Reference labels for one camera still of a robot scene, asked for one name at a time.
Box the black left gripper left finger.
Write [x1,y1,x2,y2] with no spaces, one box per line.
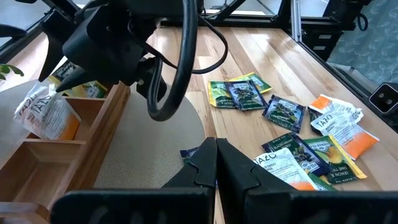
[161,138,218,189]

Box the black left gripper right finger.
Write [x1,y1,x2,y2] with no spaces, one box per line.
[216,139,293,224]

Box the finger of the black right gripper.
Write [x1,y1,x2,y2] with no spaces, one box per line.
[38,23,68,82]
[55,67,100,93]

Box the wooden tea organizer box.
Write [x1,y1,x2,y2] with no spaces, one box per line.
[0,81,131,223]

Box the round grey placemat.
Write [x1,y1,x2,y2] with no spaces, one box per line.
[0,79,206,190]

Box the black frame handle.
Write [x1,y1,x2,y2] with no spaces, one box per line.
[0,24,28,40]

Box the thick black gripper cable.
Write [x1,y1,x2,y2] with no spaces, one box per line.
[146,0,200,122]

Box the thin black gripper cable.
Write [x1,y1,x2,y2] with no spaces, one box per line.
[136,14,229,75]

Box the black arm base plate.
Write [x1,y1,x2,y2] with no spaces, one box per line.
[303,24,341,62]

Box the black table-level camera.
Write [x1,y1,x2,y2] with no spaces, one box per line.
[369,82,398,114]

